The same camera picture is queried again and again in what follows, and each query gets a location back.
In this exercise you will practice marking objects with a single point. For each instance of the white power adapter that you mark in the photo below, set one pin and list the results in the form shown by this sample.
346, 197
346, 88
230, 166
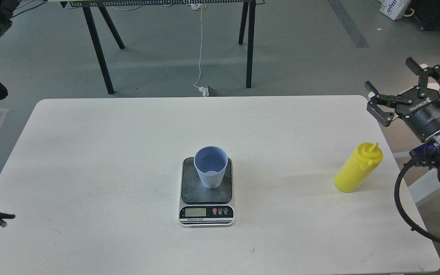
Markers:
207, 91

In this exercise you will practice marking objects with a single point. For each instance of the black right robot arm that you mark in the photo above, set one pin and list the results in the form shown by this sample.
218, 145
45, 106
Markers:
426, 155

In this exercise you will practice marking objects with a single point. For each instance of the yellow squeeze bottle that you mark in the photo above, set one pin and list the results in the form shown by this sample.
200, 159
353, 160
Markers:
364, 159

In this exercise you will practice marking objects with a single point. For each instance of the digital kitchen scale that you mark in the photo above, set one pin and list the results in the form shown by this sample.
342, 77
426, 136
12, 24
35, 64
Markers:
203, 207

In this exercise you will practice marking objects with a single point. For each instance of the white cardboard box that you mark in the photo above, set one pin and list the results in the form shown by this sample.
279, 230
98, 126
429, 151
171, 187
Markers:
394, 9

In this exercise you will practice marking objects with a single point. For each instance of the blue ribbed cup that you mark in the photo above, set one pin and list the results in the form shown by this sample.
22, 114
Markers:
210, 163

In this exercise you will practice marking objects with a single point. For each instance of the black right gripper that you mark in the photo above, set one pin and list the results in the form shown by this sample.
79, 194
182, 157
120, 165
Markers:
423, 118

